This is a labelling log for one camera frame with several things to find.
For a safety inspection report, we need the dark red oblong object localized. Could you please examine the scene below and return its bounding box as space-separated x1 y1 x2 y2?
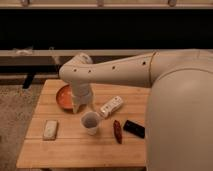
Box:
113 120 122 144

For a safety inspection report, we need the white sponge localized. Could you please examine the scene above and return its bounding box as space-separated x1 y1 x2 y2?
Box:
43 120 58 141

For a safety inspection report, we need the orange bowl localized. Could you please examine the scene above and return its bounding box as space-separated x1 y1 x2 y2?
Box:
56 85 73 110

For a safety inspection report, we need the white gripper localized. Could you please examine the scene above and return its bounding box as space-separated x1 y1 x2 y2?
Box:
71 83 95 114

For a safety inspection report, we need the wooden table board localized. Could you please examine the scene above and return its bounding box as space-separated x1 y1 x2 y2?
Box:
17 80 149 169

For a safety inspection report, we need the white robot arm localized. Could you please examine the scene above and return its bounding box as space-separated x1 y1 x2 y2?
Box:
59 49 213 171

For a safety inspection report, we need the white ceramic cup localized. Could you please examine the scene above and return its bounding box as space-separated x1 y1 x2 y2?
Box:
81 111 101 135

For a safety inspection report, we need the black rectangular device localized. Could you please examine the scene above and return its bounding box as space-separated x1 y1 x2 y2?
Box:
123 120 145 138

